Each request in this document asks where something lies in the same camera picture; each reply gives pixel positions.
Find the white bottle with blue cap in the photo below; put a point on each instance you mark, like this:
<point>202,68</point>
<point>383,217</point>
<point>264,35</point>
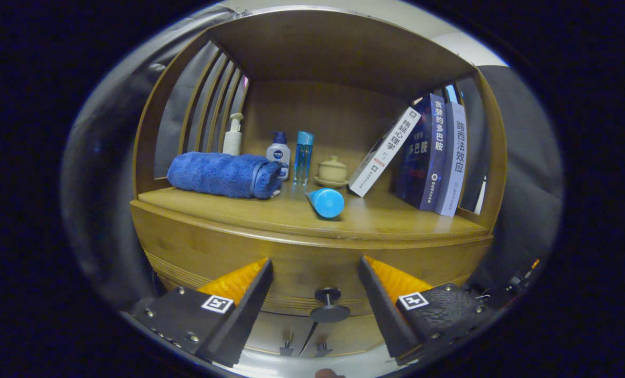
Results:
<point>278,155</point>

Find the blue folded towel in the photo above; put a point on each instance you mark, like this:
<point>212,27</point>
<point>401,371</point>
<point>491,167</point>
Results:
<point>218,174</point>

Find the beige lidded teacup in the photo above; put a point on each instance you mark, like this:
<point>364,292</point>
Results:
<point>332,170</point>

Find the wooden cabinet door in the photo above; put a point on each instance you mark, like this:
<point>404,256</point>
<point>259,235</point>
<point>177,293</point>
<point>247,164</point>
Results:
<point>275,331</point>
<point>359,336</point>

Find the clear blue bottle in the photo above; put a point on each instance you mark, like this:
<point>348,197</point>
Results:
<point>303,157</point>

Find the dark blue book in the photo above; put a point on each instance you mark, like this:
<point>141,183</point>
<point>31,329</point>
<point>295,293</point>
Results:
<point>422,152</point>

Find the wooden cabinet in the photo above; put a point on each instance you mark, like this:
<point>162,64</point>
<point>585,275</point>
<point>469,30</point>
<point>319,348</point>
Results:
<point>333,52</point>

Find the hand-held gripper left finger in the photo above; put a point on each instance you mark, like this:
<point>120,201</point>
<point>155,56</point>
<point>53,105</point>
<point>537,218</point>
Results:
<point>249,310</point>

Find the pale lilac book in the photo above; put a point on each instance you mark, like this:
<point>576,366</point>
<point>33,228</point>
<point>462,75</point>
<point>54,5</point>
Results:
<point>453,157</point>

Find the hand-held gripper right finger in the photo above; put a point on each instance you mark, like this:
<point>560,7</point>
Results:
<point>383,310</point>

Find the white pump bottle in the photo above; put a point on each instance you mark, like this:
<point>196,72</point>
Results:
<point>232,140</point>

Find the blue and white tube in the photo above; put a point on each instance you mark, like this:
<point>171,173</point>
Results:
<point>327,202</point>

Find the white book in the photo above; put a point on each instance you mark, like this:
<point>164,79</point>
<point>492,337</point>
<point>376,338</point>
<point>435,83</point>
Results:
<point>385,152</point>

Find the wooden drawer with black knob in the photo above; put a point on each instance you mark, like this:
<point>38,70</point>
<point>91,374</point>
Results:
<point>302,262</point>

